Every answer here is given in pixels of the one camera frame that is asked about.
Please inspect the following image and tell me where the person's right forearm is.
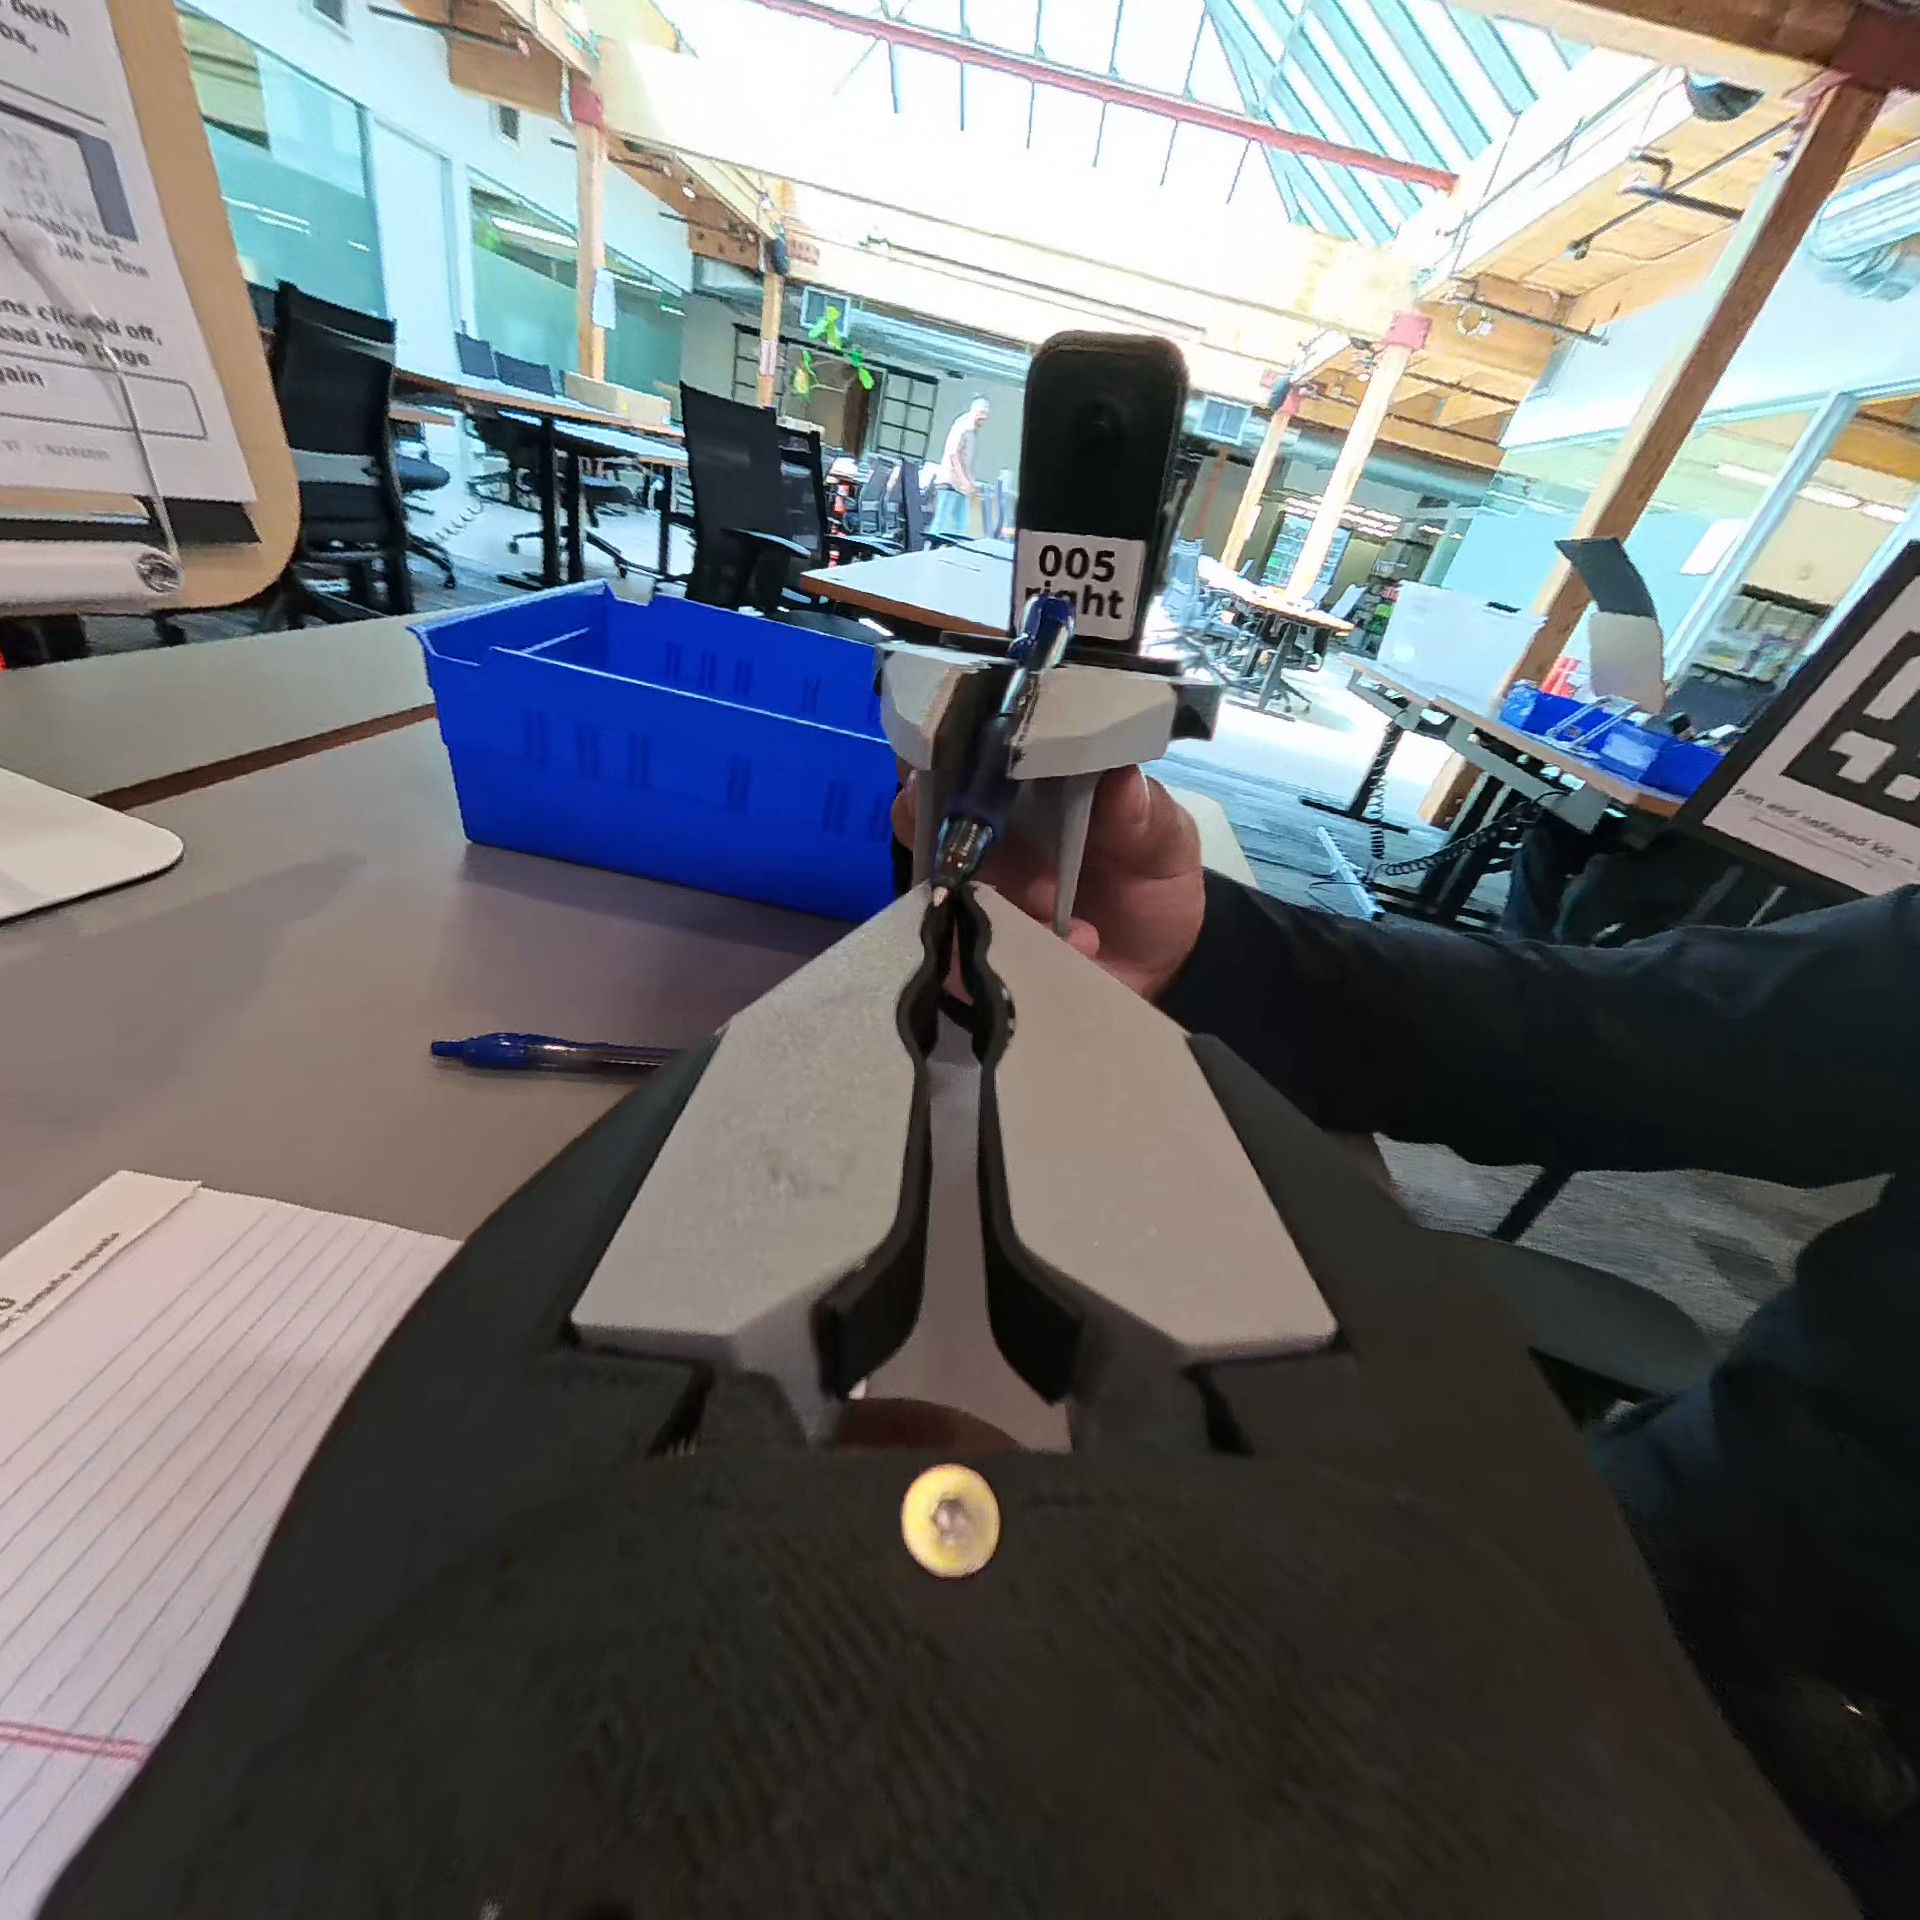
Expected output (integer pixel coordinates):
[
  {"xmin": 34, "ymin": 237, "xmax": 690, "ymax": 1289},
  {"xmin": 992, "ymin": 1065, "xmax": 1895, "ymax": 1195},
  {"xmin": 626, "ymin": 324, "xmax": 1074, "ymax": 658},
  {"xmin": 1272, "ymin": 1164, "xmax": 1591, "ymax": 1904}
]
[{"xmin": 1160, "ymin": 871, "xmax": 1920, "ymax": 1192}]

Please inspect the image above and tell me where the blue plastic bin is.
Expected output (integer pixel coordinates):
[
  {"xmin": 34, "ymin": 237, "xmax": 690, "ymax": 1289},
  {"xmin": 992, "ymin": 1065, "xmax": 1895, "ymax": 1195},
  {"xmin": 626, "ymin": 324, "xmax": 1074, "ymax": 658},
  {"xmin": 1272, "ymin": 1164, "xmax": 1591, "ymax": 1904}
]
[{"xmin": 409, "ymin": 584, "xmax": 905, "ymax": 922}]

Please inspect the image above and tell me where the row of blue bins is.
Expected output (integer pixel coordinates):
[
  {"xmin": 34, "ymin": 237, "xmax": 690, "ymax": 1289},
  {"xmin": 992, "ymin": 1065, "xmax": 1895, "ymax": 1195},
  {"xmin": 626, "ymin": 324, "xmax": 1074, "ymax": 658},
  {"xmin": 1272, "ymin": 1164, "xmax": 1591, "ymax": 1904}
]
[{"xmin": 1498, "ymin": 682, "xmax": 1727, "ymax": 801}]

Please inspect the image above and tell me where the person's dark clothing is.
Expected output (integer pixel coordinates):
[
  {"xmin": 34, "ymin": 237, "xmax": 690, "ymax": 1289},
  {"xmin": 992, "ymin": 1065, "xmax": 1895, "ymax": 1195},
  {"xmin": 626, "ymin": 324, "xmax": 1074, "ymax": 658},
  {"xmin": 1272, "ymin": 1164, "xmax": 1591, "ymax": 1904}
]
[{"xmin": 1586, "ymin": 1178, "xmax": 1920, "ymax": 1920}]

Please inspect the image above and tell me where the black armrest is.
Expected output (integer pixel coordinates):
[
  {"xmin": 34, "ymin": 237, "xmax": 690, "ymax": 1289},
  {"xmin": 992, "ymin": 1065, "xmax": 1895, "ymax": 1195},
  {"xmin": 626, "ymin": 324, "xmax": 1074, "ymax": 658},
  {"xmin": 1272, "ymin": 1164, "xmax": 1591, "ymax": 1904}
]
[{"xmin": 1430, "ymin": 1228, "xmax": 1724, "ymax": 1402}]

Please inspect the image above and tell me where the wooden post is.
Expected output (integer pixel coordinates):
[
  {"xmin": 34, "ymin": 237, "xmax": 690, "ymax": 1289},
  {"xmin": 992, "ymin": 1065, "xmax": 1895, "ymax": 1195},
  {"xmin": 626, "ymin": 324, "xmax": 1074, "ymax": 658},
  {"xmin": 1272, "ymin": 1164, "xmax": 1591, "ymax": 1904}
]
[{"xmin": 568, "ymin": 82, "xmax": 607, "ymax": 383}]

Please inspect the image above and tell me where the blue retractable pen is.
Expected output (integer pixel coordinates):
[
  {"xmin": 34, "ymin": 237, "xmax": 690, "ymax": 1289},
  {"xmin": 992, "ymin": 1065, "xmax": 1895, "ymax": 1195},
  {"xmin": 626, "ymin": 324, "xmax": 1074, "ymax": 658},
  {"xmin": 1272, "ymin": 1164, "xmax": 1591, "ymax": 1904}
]
[
  {"xmin": 930, "ymin": 600, "xmax": 1077, "ymax": 905},
  {"xmin": 429, "ymin": 1032, "xmax": 680, "ymax": 1076}
]

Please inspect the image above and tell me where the person's right hand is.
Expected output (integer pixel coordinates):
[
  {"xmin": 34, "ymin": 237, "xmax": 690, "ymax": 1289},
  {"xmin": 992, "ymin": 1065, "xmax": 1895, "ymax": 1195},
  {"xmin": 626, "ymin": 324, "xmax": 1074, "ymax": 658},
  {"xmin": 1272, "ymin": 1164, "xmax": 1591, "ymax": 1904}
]
[{"xmin": 890, "ymin": 767, "xmax": 1208, "ymax": 1003}]

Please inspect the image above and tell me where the black white marker placard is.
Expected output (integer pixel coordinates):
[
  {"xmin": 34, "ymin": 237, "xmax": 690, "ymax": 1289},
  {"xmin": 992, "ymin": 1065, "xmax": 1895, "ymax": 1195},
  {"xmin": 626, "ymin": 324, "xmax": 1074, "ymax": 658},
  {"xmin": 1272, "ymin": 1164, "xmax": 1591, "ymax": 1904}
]
[{"xmin": 1670, "ymin": 545, "xmax": 1920, "ymax": 899}]

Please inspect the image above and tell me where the black office chair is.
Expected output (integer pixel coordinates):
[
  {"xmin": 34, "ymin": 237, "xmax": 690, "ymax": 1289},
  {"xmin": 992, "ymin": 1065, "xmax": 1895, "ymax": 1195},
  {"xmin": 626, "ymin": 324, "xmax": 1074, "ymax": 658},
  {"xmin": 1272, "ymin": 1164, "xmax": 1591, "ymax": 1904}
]
[
  {"xmin": 270, "ymin": 281, "xmax": 457, "ymax": 625},
  {"xmin": 678, "ymin": 383, "xmax": 829, "ymax": 615}
]

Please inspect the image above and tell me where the printed instruction sheet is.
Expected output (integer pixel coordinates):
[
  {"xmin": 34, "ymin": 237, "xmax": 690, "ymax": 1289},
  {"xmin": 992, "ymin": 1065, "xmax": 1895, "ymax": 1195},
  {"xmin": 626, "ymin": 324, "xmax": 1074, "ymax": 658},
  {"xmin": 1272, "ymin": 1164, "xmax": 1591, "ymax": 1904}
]
[{"xmin": 0, "ymin": 0, "xmax": 255, "ymax": 506}]

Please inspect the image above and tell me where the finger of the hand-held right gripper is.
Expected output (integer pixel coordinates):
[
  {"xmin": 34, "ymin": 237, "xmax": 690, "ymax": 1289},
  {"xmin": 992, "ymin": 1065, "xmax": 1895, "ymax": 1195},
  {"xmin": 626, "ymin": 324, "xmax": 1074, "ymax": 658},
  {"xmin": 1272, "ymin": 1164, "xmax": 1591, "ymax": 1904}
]
[
  {"xmin": 878, "ymin": 648, "xmax": 1002, "ymax": 819},
  {"xmin": 1008, "ymin": 675, "xmax": 1184, "ymax": 785}
]

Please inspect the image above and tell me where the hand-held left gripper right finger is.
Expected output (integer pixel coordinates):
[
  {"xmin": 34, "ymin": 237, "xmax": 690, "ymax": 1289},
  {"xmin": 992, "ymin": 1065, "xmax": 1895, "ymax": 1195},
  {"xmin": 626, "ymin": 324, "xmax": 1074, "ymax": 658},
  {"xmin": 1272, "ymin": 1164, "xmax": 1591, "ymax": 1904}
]
[{"xmin": 959, "ymin": 884, "xmax": 1338, "ymax": 1404}]

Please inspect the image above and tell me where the background office table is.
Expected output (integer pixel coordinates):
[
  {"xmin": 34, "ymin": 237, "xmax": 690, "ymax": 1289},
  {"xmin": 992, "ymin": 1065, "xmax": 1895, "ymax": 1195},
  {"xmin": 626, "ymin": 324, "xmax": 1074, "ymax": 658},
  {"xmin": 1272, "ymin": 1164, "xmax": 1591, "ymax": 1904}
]
[
  {"xmin": 393, "ymin": 375, "xmax": 693, "ymax": 591},
  {"xmin": 799, "ymin": 540, "xmax": 1024, "ymax": 640}
]

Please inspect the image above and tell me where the white lined legal pad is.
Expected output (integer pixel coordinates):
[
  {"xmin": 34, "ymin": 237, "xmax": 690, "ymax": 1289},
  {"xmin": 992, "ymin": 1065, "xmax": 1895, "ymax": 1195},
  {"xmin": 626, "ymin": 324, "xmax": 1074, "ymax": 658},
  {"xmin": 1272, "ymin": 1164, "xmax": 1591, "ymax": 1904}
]
[{"xmin": 0, "ymin": 1171, "xmax": 462, "ymax": 1920}]

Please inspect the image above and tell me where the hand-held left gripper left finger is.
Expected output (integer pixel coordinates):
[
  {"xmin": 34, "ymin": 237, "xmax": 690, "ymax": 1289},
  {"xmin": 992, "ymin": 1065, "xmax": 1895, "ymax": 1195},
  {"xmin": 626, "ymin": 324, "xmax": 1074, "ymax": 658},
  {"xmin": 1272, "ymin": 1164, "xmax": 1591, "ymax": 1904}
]
[{"xmin": 568, "ymin": 882, "xmax": 958, "ymax": 1404}]

